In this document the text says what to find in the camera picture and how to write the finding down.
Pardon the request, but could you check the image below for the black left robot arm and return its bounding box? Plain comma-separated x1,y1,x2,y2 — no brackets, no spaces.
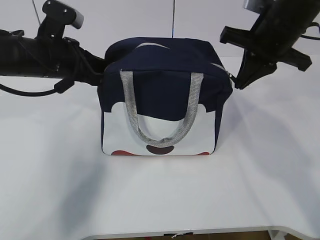
0,30,107,86

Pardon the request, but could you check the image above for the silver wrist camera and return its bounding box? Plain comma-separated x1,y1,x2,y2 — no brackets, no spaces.
42,0,84,29
243,0,265,14

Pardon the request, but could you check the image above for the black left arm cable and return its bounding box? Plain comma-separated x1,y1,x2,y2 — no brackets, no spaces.
0,72,76,97

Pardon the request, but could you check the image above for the white tag under table edge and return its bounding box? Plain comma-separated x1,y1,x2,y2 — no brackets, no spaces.
171,233,184,239

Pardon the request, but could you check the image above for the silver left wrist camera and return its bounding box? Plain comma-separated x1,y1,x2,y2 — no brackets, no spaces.
42,0,84,29

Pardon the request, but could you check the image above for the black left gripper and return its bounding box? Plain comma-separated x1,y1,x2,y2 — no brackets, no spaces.
34,37,105,83

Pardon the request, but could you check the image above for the navy blue lunch bag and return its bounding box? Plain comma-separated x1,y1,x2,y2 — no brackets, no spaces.
97,37,233,156

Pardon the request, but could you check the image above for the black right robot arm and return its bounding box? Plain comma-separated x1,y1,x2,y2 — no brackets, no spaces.
219,0,320,90

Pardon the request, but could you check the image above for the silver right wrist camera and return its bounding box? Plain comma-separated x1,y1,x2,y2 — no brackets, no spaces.
243,0,265,14

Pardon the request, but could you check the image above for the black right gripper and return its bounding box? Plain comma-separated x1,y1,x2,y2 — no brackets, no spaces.
220,14,312,89

